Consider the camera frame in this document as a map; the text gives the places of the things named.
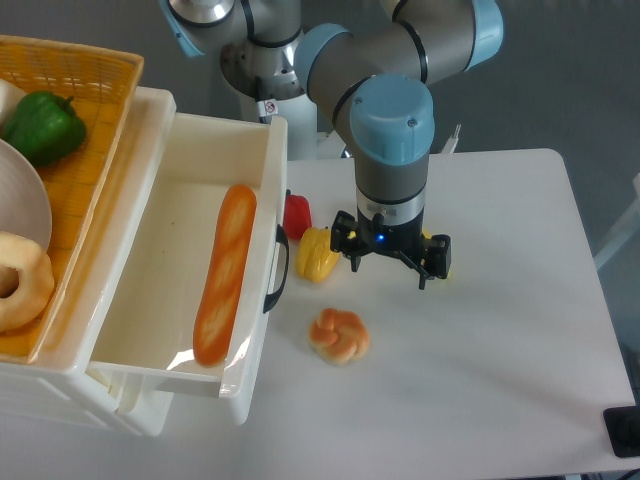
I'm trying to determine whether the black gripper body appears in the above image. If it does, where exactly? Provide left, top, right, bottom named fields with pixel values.
left=347, top=212, right=433, bottom=258

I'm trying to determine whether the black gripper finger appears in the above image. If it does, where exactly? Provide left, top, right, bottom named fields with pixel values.
left=399, top=234, right=452, bottom=290
left=330, top=210, right=363, bottom=272

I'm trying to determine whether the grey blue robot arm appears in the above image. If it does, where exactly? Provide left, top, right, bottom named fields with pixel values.
left=160, top=1, right=504, bottom=281

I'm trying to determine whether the white drawer cabinet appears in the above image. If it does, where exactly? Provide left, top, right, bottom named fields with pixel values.
left=1, top=87, right=176, bottom=433

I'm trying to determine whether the yellow toy banana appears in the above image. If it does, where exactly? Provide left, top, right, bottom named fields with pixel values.
left=422, top=229, right=452, bottom=279

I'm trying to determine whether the yellow toy bell pepper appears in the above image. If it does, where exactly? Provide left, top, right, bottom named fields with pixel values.
left=295, top=227, right=339, bottom=283

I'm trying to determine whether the red toy bell pepper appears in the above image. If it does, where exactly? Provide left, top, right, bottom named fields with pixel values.
left=283, top=194, right=312, bottom=240

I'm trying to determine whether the knotted toy bread roll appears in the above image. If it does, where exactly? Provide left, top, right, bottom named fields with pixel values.
left=307, top=308, right=371, bottom=367

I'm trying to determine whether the orange toy baguette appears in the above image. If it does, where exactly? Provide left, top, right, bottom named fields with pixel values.
left=192, top=184, right=257, bottom=367

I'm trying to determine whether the black device at edge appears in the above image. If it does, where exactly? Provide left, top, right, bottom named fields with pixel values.
left=603, top=406, right=639, bottom=458

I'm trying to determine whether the yellow woven basket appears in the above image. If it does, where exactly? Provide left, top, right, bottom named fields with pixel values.
left=1, top=35, right=144, bottom=364

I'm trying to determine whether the green toy bell pepper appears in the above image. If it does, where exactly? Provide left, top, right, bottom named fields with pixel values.
left=1, top=90, right=87, bottom=167

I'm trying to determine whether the white plate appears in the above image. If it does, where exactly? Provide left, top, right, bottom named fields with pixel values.
left=0, top=141, right=52, bottom=250

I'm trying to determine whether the white toy vegetable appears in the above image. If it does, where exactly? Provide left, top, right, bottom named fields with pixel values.
left=0, top=79, right=27, bottom=127

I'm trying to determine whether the white frame at right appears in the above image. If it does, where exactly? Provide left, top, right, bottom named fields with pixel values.
left=594, top=174, right=639, bottom=270

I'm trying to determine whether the toy bagel ring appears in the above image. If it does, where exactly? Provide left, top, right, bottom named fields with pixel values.
left=0, top=231, right=56, bottom=333

